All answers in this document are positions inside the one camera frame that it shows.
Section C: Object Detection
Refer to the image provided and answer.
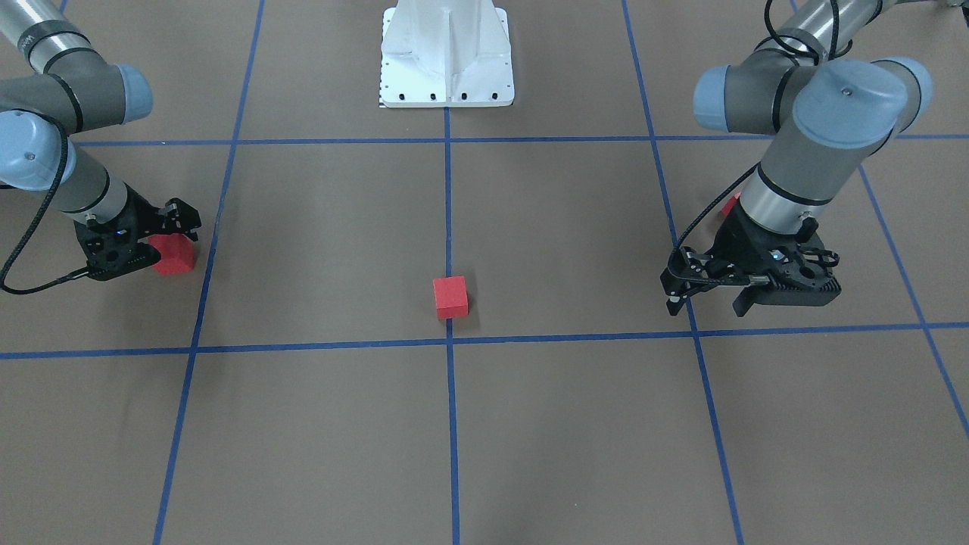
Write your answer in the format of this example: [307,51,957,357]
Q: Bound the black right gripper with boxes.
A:
[75,188,160,282]

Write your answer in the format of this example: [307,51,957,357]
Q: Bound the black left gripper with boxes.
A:
[707,204,842,317]

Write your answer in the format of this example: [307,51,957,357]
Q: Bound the brown paper table mat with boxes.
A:
[2,1,968,544]

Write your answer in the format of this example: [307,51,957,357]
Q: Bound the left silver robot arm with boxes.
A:
[663,1,933,316]

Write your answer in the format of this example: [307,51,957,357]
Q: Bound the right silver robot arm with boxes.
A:
[2,1,165,284]

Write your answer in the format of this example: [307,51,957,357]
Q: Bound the white camera stand column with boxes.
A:
[379,1,516,108]

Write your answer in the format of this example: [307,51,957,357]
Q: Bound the red cube block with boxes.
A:
[432,276,470,320]
[148,234,196,276]

